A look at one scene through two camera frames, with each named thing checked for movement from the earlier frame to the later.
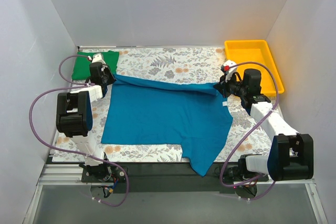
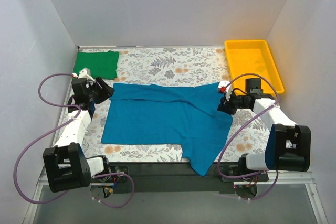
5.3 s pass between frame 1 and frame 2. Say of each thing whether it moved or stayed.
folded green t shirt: stayed
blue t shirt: stayed
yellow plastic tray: stayed
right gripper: moved
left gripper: moved
